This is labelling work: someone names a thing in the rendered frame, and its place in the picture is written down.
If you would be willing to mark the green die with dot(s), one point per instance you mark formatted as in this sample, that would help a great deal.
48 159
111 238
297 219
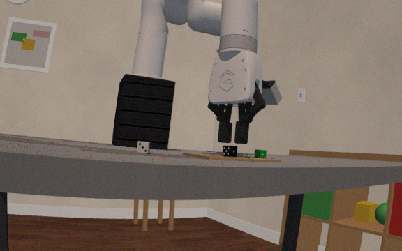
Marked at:
260 153

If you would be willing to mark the black die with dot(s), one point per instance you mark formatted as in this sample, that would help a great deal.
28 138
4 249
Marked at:
230 151

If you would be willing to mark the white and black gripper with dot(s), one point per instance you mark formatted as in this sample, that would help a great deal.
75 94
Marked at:
236 79

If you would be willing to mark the white die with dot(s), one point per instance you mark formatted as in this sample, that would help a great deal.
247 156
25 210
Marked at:
143 147

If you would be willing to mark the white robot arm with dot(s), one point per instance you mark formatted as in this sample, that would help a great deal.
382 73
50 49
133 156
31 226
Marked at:
235 21

